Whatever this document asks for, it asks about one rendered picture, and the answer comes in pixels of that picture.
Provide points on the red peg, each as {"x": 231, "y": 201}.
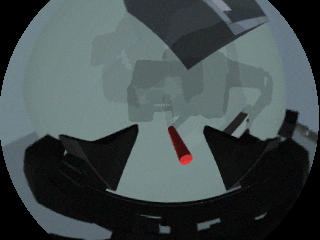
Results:
{"x": 181, "y": 149}

